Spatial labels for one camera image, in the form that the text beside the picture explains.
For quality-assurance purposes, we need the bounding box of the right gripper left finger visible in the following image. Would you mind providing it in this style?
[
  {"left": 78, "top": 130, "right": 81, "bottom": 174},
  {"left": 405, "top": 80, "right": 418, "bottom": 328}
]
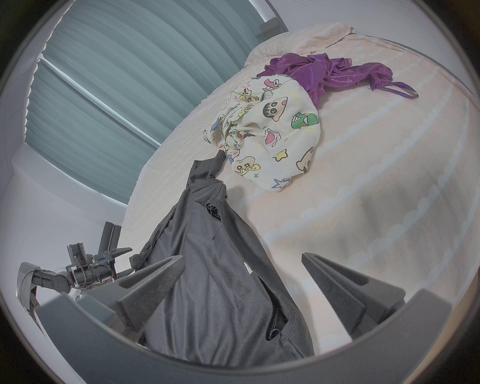
[{"left": 79, "top": 255, "right": 186, "bottom": 335}]

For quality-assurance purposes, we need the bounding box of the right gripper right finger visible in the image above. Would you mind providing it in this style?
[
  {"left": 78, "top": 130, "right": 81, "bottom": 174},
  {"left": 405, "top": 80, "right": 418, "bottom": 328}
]
[{"left": 301, "top": 252, "right": 407, "bottom": 335}]

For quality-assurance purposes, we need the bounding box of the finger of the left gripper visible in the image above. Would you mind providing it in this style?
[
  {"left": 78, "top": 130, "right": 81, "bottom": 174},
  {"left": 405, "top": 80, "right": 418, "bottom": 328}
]
[{"left": 107, "top": 247, "right": 134, "bottom": 263}]

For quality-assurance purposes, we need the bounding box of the cream pillow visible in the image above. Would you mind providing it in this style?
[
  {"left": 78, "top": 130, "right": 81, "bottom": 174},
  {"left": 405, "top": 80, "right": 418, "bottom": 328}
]
[{"left": 245, "top": 23, "right": 356, "bottom": 67}]

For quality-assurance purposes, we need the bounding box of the blue-green curtain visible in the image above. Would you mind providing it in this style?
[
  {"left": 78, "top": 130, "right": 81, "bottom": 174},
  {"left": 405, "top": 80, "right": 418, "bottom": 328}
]
[
  {"left": 39, "top": 0, "right": 271, "bottom": 148},
  {"left": 22, "top": 62, "right": 163, "bottom": 205}
]

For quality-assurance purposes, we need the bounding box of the black chest of drawers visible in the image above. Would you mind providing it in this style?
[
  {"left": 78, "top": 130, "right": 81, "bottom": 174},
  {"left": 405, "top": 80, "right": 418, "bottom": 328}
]
[{"left": 99, "top": 221, "right": 122, "bottom": 280}]

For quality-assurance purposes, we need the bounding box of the bed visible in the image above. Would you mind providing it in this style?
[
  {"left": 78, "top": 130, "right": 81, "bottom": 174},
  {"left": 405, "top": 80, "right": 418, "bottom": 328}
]
[{"left": 120, "top": 22, "right": 480, "bottom": 361}]

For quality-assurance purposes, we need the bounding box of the black T-shirt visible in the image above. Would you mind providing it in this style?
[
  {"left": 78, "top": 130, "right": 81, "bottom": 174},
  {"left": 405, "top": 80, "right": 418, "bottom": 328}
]
[{"left": 129, "top": 150, "right": 316, "bottom": 370}]

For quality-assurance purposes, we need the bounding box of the white printed garment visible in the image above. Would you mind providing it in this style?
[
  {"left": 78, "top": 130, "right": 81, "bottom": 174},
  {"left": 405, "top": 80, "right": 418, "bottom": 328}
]
[{"left": 202, "top": 74, "right": 322, "bottom": 193}]

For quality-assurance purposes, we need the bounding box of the purple garment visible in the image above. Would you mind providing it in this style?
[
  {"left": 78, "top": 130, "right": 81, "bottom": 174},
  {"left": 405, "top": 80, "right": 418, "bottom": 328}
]
[{"left": 257, "top": 52, "right": 419, "bottom": 110}]

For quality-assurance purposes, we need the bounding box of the grey bedside table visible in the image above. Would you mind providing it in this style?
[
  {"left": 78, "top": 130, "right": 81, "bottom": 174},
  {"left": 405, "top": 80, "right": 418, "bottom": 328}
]
[{"left": 258, "top": 18, "right": 281, "bottom": 40}]

